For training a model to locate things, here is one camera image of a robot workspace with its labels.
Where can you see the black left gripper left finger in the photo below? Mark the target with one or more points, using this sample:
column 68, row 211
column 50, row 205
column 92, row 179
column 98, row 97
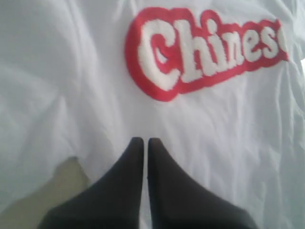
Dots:
column 113, row 202

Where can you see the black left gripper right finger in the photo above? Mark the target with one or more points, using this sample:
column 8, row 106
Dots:
column 179, row 202

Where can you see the white t-shirt red lettering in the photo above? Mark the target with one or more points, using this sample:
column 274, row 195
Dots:
column 219, row 82

